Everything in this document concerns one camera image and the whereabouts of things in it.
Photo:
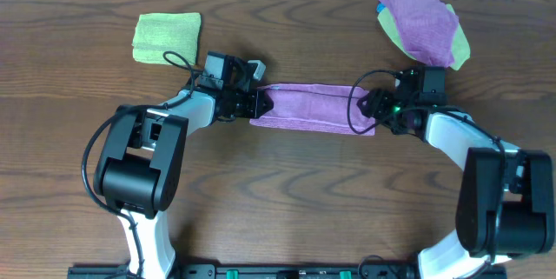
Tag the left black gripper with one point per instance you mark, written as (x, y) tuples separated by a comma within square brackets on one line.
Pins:
[(255, 98)]

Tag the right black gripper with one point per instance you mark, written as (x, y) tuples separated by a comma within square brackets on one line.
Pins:
[(379, 102)]

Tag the purple microfiber cloth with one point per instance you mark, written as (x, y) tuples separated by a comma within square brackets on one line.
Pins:
[(314, 107)]

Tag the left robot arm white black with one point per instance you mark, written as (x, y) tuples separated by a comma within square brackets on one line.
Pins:
[(138, 171)]

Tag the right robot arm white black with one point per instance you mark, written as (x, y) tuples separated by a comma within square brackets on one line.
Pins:
[(506, 204)]

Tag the blue cloth under pile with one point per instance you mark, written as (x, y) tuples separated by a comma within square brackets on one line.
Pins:
[(380, 7)]

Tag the crumpled purple cloth on pile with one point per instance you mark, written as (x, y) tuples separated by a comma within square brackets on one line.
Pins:
[(426, 29)]

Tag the green cloth under pile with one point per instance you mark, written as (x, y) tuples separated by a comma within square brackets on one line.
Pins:
[(460, 49)]

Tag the folded green cloth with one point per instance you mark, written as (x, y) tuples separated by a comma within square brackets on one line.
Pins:
[(157, 33)]

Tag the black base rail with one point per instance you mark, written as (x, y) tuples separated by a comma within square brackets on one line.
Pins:
[(371, 270)]

